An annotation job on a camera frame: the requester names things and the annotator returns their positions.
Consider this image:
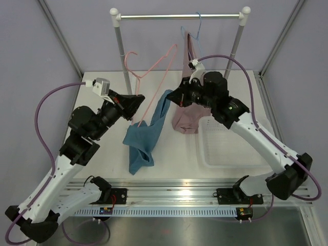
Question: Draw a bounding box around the teal tank top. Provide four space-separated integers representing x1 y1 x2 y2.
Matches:
122 90 172 175

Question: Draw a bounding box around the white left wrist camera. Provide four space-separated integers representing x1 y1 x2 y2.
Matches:
85 77 112 102

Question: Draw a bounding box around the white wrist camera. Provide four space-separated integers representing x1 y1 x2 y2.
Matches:
189 59 206 84
85 77 112 102

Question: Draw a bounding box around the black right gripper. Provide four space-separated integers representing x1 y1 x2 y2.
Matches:
167 77 216 109

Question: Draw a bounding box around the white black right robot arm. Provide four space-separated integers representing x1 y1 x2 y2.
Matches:
167 72 313 200

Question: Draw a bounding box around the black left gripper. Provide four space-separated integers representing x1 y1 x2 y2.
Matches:
91 89 145 140

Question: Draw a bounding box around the aluminium frame post left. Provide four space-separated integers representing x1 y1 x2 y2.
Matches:
36 0 84 79

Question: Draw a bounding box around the aluminium frame post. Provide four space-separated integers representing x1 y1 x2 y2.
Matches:
259 0 307 78
36 0 84 79

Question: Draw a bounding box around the aluminium frame post right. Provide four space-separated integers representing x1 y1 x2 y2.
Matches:
259 0 307 78

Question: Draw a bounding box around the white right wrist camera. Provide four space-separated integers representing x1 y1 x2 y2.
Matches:
189 59 206 84

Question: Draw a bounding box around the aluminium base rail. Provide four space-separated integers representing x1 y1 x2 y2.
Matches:
73 179 313 217

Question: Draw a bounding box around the white and silver clothes rack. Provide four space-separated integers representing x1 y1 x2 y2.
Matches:
109 6 251 94

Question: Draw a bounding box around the pink tank top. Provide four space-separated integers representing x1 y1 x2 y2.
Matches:
171 31 213 135

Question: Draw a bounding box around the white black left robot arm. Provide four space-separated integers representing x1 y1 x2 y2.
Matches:
5 90 145 243

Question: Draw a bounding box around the light blue wire hanger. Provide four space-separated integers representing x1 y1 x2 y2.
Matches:
180 11 203 59

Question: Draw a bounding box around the white plastic mesh basket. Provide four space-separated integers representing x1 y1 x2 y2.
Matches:
198 116 269 169

